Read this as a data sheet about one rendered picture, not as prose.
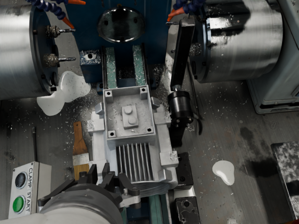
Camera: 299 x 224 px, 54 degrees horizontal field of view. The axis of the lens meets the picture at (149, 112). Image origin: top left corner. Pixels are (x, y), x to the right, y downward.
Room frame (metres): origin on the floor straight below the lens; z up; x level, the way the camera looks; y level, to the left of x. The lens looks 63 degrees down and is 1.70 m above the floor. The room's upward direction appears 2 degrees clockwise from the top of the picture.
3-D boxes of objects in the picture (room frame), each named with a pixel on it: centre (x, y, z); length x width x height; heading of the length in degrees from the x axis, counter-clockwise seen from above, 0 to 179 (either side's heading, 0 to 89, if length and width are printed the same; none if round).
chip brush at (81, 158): (0.31, 0.21, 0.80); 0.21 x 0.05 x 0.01; 14
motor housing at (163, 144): (0.25, 0.04, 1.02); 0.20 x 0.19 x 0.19; 10
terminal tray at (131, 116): (0.28, 0.04, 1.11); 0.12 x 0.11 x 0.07; 10
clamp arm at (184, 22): (0.44, -0.07, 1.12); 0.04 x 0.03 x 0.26; 9
